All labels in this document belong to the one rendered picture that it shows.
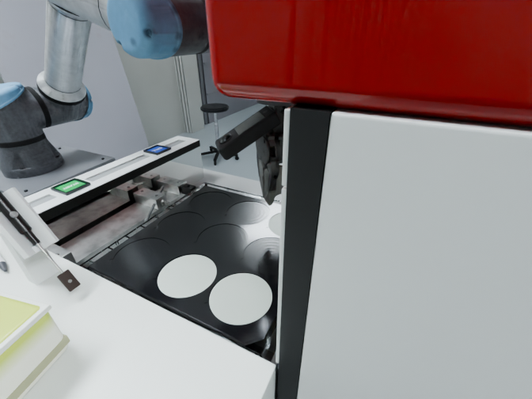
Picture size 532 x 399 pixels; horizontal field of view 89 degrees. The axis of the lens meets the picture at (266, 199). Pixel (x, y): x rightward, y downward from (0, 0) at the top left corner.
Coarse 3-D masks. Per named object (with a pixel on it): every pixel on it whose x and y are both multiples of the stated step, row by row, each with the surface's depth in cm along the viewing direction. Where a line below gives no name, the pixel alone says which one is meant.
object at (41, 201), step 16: (160, 144) 86; (176, 144) 87; (128, 160) 75; (144, 160) 75; (80, 176) 66; (96, 176) 67; (112, 176) 66; (48, 192) 59; (80, 192) 59; (48, 208) 54
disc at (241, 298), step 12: (228, 276) 46; (240, 276) 46; (252, 276) 46; (216, 288) 44; (228, 288) 44; (240, 288) 44; (252, 288) 44; (264, 288) 44; (216, 300) 42; (228, 300) 42; (240, 300) 42; (252, 300) 42; (264, 300) 42; (216, 312) 40; (228, 312) 40; (240, 312) 40; (252, 312) 40; (264, 312) 40; (240, 324) 39
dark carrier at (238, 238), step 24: (216, 192) 72; (168, 216) 62; (192, 216) 62; (216, 216) 62; (240, 216) 62; (264, 216) 62; (144, 240) 55; (168, 240) 55; (192, 240) 55; (216, 240) 55; (240, 240) 55; (264, 240) 55; (96, 264) 49; (120, 264) 49; (144, 264) 49; (216, 264) 49; (240, 264) 49; (264, 264) 49; (144, 288) 44; (192, 312) 40; (240, 336) 37; (264, 336) 37
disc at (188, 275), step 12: (168, 264) 49; (180, 264) 49; (192, 264) 49; (204, 264) 49; (168, 276) 46; (180, 276) 46; (192, 276) 46; (204, 276) 46; (168, 288) 44; (180, 288) 44; (192, 288) 44; (204, 288) 44
